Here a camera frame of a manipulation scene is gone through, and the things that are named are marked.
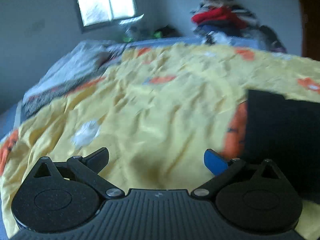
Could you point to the dark bag on floor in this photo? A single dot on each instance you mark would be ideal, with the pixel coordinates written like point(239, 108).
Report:
point(167, 32)

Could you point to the black pants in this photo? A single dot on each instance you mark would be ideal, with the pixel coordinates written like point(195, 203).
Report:
point(287, 132)

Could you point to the pile of clothes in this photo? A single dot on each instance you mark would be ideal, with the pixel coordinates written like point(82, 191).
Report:
point(232, 19)

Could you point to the brown wooden door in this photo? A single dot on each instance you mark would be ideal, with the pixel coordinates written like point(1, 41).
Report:
point(310, 24)

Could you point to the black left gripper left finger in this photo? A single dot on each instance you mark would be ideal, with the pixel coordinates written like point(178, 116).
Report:
point(86, 170)

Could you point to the yellow carrot-print bedsheet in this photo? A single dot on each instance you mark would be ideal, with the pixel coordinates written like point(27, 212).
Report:
point(156, 112)

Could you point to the green plastic stool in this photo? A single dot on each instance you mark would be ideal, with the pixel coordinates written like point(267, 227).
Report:
point(134, 36)

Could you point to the window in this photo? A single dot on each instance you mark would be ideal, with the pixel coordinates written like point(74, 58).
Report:
point(94, 14)

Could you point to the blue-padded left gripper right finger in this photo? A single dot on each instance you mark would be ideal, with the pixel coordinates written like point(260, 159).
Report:
point(223, 170)

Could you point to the grey patterned blanket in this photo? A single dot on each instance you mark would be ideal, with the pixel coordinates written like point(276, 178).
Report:
point(87, 61)

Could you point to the blue striped mattress edge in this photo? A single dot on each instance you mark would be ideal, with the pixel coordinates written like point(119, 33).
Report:
point(232, 41)

